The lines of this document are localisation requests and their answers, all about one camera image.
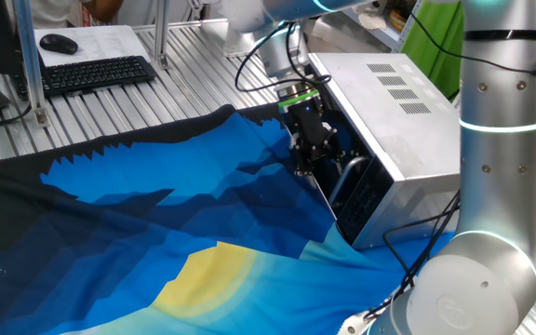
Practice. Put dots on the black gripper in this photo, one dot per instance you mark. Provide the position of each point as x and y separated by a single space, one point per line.
306 123

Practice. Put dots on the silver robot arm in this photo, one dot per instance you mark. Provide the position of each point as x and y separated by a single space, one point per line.
505 186

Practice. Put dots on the bare person forearm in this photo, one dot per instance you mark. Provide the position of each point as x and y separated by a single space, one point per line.
105 7

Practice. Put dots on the silver microwave body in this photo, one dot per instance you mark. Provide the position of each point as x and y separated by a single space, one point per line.
389 125

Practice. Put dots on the white metal shelf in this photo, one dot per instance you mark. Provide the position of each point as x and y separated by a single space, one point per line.
379 35

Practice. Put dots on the white paper doily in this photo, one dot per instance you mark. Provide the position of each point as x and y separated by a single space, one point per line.
372 21

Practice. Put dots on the green curtain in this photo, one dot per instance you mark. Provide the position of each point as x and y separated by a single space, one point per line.
435 51

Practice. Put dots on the woven round basket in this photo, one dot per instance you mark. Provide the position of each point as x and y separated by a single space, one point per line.
400 18

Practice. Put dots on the blue mountain print cloth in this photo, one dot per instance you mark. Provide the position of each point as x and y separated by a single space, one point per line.
156 232

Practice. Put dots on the black keyboard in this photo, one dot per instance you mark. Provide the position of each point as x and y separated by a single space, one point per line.
91 74

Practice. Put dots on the white paper sheet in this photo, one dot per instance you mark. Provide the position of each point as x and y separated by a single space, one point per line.
105 42

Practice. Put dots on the black computer mouse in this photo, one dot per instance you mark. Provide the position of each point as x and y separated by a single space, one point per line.
58 44

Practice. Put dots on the aluminium frame rail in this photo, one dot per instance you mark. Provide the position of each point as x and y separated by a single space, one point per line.
184 23

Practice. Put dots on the aluminium frame post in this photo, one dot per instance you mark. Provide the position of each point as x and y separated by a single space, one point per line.
161 32
28 56

